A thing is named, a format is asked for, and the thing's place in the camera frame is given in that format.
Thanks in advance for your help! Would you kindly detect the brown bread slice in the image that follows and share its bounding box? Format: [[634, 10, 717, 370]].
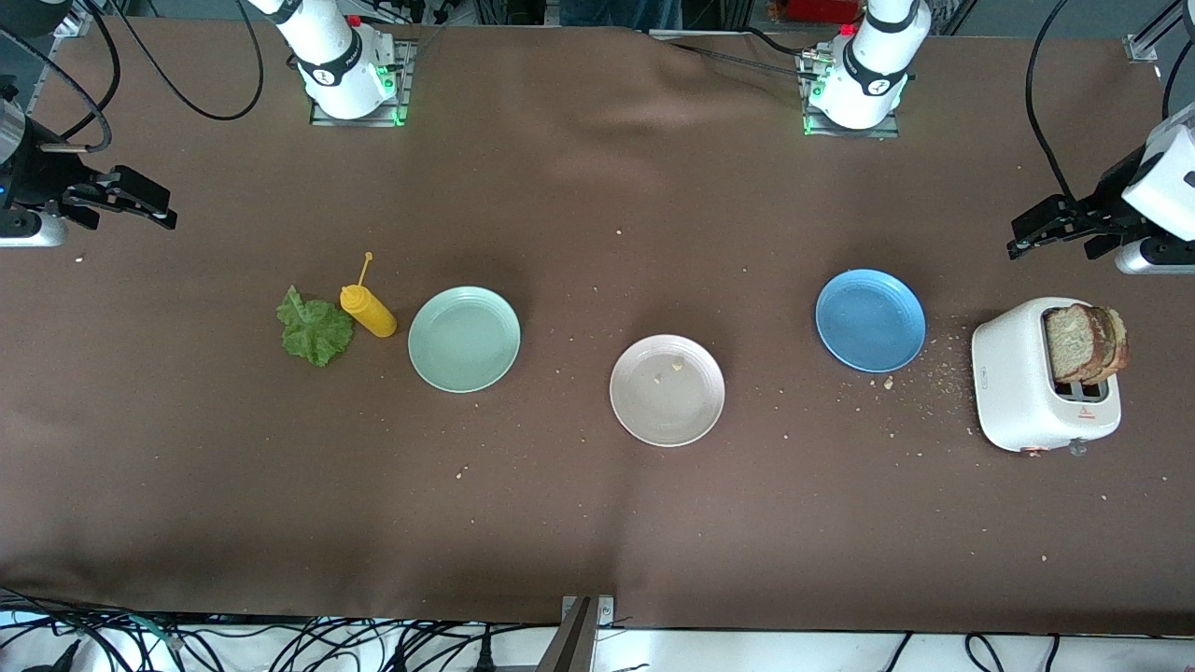
[[1044, 304, 1108, 384], [1090, 306, 1131, 386]]

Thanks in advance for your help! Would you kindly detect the green lettuce leaf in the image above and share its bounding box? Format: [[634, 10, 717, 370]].
[[276, 286, 356, 368]]

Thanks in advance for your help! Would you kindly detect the yellow mustard squeeze bottle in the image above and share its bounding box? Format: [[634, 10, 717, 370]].
[[340, 252, 398, 338]]

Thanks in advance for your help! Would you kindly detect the blue plate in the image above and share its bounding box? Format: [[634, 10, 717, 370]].
[[815, 269, 927, 373]]

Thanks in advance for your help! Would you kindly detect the mint green plate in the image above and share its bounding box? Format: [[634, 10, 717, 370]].
[[408, 286, 522, 394]]

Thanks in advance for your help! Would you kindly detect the beige plate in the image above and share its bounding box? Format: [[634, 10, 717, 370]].
[[610, 334, 726, 448]]

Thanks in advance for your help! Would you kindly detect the white toaster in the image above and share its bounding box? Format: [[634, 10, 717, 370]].
[[971, 297, 1122, 458]]

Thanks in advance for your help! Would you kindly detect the red box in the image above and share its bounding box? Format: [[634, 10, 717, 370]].
[[782, 0, 862, 25]]

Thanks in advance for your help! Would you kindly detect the person in blue jeans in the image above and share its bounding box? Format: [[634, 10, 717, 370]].
[[560, 0, 684, 31]]

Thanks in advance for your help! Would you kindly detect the brown tablecloth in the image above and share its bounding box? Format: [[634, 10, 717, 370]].
[[0, 17, 1195, 637]]

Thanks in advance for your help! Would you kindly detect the aluminium frame rail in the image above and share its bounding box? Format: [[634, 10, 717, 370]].
[[51, 0, 105, 38], [1125, 0, 1195, 64]]

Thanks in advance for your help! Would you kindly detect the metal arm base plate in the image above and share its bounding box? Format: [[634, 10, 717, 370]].
[[310, 37, 414, 128], [799, 51, 902, 141]]

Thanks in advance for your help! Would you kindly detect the black cable on tablecloth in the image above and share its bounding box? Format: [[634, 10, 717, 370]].
[[668, 39, 824, 80]]

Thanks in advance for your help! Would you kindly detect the tangled black cable bundle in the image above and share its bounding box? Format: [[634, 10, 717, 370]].
[[0, 586, 561, 672]]

